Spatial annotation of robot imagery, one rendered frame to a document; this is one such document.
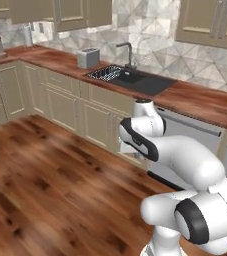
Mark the black sink basin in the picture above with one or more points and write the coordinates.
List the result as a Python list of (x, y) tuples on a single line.
[(131, 78)]

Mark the grey toaster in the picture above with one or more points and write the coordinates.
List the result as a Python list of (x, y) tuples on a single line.
[(88, 57)]

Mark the beige base cupboards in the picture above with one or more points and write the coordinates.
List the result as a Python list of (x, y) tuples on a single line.
[(51, 100)]

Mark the silver dishwasher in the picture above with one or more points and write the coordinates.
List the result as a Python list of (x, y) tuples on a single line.
[(188, 133)]

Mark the beige wall cupboards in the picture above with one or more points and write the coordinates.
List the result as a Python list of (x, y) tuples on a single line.
[(210, 21), (51, 11)]

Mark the dark grey tap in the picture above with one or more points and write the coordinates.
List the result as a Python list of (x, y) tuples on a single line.
[(128, 55)]

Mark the white paper towel roll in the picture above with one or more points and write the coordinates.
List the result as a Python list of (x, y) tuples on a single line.
[(27, 36)]

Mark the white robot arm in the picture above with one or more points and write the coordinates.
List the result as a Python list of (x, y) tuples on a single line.
[(185, 160)]

